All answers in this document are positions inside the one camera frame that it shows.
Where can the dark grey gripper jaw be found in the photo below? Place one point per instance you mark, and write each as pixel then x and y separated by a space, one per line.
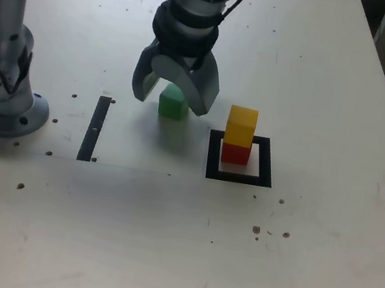
pixel 143 75

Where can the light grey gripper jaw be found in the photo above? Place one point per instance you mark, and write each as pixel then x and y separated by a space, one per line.
pixel 202 89

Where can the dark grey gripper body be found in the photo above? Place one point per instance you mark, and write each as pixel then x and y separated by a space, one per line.
pixel 188 60

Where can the green cube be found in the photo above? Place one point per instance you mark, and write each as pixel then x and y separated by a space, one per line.
pixel 172 108

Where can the yellow cube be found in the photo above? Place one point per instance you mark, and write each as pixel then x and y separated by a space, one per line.
pixel 239 130

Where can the red cube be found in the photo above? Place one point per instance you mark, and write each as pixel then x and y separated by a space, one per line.
pixel 235 155

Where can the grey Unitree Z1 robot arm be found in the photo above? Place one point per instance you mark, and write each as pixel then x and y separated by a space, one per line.
pixel 1 43

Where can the black tape square outline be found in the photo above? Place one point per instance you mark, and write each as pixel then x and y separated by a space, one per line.
pixel 267 164

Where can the black tape strip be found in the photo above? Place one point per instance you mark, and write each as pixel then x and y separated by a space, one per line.
pixel 91 133

